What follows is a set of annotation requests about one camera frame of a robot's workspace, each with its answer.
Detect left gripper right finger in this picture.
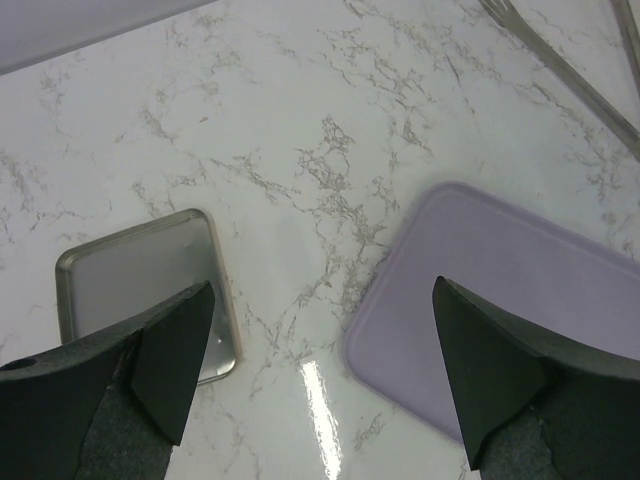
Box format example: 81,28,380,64
432,277,639,479

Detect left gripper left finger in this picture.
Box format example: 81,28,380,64
1,282,215,479

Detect metal tongs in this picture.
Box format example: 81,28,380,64
480,1,639,160

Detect lavender tray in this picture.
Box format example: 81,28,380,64
344,182,639,442

